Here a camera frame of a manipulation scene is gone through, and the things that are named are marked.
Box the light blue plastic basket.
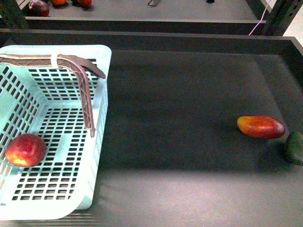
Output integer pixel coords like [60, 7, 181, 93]
[0, 44, 112, 221]

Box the red yellow apple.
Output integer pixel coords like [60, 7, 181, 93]
[5, 134, 47, 167]

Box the red orange mango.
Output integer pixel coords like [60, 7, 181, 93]
[237, 115, 285, 139]

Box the clear tape band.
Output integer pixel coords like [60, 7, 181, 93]
[50, 54, 59, 69]

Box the red fruit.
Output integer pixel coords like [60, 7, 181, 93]
[77, 0, 92, 8]

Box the orange fruit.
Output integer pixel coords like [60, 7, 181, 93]
[50, 0, 66, 6]

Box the dark green avocado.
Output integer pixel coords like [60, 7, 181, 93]
[285, 131, 303, 166]

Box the dark purple fruit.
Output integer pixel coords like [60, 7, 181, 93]
[28, 0, 50, 17]

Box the pink cable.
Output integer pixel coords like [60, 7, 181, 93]
[249, 0, 272, 36]

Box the black metal shelf post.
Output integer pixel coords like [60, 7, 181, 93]
[260, 0, 303, 36]

